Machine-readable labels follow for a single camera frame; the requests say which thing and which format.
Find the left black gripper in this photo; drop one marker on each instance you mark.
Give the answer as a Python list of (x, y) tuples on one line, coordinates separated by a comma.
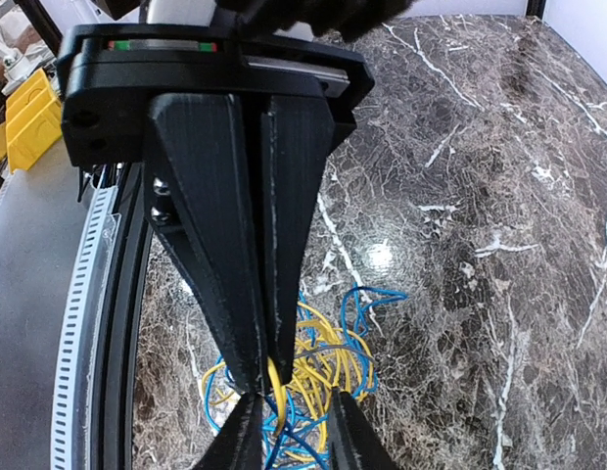
[(233, 135)]

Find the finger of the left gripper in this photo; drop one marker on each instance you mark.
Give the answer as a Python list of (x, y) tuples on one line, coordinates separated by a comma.
[(291, 235)]

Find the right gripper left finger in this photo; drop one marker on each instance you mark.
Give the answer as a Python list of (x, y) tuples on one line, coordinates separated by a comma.
[(238, 444)]

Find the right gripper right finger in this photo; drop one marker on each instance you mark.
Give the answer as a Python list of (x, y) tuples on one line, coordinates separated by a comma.
[(352, 441)]

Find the yellow storage bins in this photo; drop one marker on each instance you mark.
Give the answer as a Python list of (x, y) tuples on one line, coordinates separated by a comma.
[(33, 122)]

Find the black front rail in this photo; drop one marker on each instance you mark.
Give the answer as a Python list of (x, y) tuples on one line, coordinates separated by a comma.
[(115, 366)]

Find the white slotted cable duct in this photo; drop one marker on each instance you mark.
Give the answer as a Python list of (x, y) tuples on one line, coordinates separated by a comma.
[(71, 428)]

